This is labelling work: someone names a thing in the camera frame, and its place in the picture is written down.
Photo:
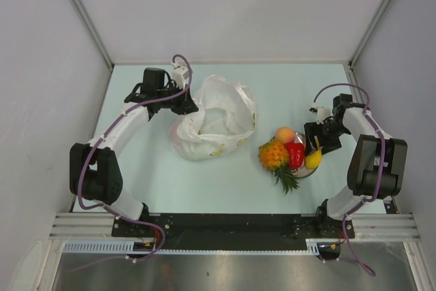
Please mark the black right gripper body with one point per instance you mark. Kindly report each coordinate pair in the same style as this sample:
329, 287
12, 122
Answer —
328, 133

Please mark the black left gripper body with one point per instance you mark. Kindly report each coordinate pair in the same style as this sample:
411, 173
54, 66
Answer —
177, 103

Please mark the yellow fake mango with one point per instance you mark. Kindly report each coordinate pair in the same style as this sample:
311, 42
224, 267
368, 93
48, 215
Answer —
314, 159

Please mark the red fake pepper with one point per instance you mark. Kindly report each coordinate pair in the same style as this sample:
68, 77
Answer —
296, 152

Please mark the orange pink fake peach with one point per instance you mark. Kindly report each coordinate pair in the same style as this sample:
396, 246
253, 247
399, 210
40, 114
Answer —
285, 135

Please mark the white plastic bag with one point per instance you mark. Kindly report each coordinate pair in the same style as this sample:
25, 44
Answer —
227, 116

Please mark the orange fake pineapple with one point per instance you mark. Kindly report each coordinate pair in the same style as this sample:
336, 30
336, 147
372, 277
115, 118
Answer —
274, 158

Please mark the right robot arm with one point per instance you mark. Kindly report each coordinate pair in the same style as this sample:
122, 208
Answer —
336, 207

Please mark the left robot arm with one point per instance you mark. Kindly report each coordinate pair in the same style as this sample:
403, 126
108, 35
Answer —
94, 173

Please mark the round printed plate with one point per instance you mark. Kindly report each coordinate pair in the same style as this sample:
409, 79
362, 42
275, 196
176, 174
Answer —
302, 172

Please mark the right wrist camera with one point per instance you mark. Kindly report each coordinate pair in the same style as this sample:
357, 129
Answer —
322, 113

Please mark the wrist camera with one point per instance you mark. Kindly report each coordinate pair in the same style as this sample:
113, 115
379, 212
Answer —
180, 75
322, 113

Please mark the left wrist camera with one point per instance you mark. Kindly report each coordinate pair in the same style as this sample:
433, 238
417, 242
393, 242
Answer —
180, 75

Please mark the white slotted cable duct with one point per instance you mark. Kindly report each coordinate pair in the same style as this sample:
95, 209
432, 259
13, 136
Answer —
258, 247

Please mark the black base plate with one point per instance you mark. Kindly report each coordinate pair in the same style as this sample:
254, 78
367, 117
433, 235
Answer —
248, 227

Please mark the left aluminium corner post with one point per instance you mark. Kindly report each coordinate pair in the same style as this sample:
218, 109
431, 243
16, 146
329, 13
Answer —
92, 32

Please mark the aluminium corner post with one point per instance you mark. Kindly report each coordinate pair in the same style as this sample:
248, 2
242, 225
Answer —
92, 32
375, 21

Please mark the right aluminium corner post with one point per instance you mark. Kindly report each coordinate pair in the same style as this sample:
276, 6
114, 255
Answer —
375, 21

